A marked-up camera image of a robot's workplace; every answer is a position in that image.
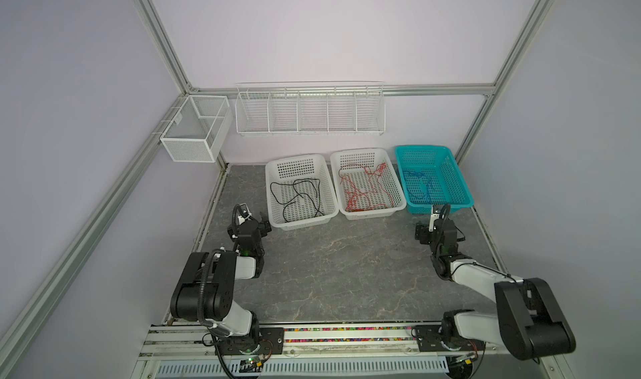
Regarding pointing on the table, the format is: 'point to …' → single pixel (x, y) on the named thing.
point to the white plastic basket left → (300, 192)
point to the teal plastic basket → (431, 176)
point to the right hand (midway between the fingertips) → (435, 224)
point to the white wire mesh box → (196, 133)
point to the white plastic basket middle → (370, 159)
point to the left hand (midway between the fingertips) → (251, 217)
